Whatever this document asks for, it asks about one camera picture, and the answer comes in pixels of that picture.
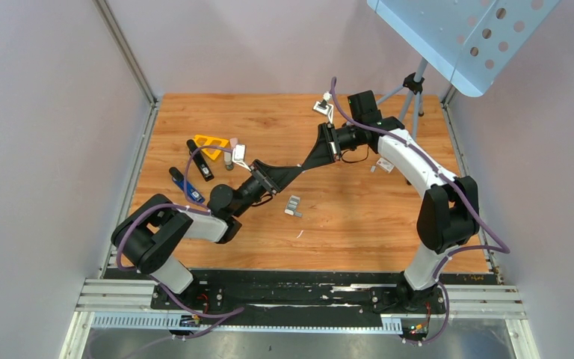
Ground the light blue music stand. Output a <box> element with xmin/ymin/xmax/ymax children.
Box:
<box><xmin>368</xmin><ymin>0</ymin><xmax>558</xmax><ymax>128</ymax></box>

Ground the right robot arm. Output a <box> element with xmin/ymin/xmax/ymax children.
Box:
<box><xmin>302</xmin><ymin>90</ymin><xmax>481</xmax><ymax>313</ymax></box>

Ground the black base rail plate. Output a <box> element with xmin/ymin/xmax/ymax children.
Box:
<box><xmin>178</xmin><ymin>269</ymin><xmax>445</xmax><ymax>328</ymax></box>

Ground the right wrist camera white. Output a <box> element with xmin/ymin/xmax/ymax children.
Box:
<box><xmin>312</xmin><ymin>92</ymin><xmax>334</xmax><ymax>125</ymax></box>

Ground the small white staple box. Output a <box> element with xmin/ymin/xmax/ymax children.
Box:
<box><xmin>376</xmin><ymin>158</ymin><xmax>395</xmax><ymax>173</ymax></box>

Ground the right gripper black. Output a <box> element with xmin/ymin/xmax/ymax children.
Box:
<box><xmin>302</xmin><ymin>123</ymin><xmax>362</xmax><ymax>171</ymax></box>

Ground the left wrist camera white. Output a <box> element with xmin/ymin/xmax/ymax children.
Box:
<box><xmin>232</xmin><ymin>144</ymin><xmax>250</xmax><ymax>171</ymax></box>

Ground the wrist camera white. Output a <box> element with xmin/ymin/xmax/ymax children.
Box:
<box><xmin>232</xmin><ymin>144</ymin><xmax>250</xmax><ymax>171</ymax></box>
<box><xmin>312</xmin><ymin>92</ymin><xmax>334</xmax><ymax>125</ymax></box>

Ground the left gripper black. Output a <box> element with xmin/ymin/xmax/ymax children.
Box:
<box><xmin>231</xmin><ymin>160</ymin><xmax>302</xmax><ymax>218</ymax></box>

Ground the yellow plastic triangle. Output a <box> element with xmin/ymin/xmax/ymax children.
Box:
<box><xmin>193</xmin><ymin>135</ymin><xmax>230</xmax><ymax>161</ymax></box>

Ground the grey white stapler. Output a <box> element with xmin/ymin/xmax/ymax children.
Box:
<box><xmin>223</xmin><ymin>152</ymin><xmax>234</xmax><ymax>171</ymax></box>

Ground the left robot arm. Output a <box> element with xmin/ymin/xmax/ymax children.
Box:
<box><xmin>111</xmin><ymin>160</ymin><xmax>303</xmax><ymax>309</ymax></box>

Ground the aluminium frame post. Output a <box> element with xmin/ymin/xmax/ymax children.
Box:
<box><xmin>93</xmin><ymin>0</ymin><xmax>158</xmax><ymax>107</ymax></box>

